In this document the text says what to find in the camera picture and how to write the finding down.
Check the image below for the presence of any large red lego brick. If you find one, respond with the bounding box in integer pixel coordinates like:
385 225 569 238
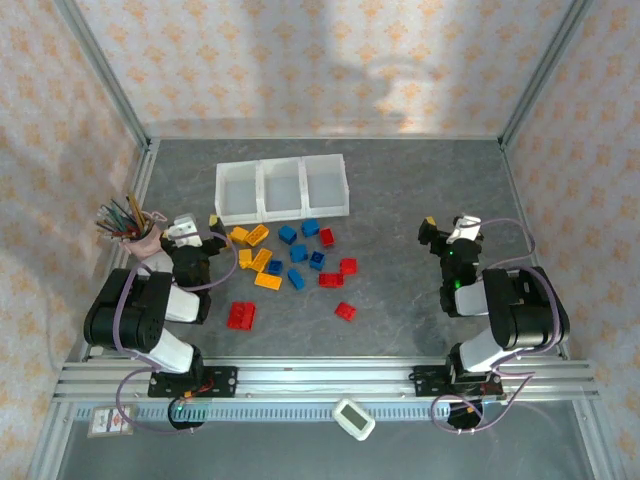
226 301 258 331

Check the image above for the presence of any pink pencil cup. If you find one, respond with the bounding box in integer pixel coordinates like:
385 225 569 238
122 209 169 259

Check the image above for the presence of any yellow pencil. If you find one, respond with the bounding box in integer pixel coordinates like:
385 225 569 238
126 193 147 226

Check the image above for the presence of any dark grey pencil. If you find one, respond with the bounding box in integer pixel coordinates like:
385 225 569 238
110 198 141 227

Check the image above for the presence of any green pencil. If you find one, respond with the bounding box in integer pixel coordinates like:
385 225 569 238
99 202 139 229

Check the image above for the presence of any blue pencil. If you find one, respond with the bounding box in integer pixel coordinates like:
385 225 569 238
97 212 136 232

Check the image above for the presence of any red white label card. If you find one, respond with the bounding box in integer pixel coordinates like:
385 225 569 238
87 404 137 439

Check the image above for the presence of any white digital timer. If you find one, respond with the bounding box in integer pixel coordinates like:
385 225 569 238
333 397 376 442

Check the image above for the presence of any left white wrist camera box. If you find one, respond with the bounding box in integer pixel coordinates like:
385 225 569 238
166 213 202 247

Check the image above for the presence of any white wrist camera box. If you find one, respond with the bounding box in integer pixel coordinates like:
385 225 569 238
166 213 202 247
446 213 484 245

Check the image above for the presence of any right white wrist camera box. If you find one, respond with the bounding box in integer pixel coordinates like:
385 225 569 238
446 213 484 245

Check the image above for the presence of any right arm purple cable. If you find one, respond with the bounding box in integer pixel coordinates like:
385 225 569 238
430 217 559 435

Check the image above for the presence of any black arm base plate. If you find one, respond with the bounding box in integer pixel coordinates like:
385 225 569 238
413 366 504 399
148 366 239 399

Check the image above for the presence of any aluminium rear rail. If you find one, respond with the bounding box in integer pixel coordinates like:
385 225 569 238
147 133 506 143

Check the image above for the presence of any grey slotted cable duct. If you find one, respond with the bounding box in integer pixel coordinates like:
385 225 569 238
74 402 506 424

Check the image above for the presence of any aluminium mounting rail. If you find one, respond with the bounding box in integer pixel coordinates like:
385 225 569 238
52 357 599 404

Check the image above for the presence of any aluminium frame post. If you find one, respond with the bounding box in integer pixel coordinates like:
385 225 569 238
498 0 597 150
52 0 154 151

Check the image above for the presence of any aluminium frame leg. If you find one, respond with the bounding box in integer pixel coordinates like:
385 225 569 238
27 402 76 480
572 399 616 480

